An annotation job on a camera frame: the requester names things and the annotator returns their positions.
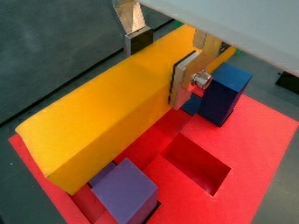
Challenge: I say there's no long yellow block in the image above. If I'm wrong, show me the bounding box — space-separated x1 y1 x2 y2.
15 24 238 196

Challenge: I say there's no right dark blue block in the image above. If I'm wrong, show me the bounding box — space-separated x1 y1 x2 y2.
182 63 253 127

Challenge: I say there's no black angle bracket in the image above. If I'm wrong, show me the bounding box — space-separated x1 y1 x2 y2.
276 72 299 94

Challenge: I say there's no purple upright block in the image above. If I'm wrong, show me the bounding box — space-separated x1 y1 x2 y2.
93 158 158 224

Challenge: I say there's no red slotted board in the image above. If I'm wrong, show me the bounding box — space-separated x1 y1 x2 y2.
10 96 299 224

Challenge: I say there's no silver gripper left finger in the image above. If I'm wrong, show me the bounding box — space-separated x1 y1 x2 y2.
113 0 154 56

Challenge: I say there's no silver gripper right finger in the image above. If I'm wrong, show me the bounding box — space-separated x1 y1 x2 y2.
169 29 232 110

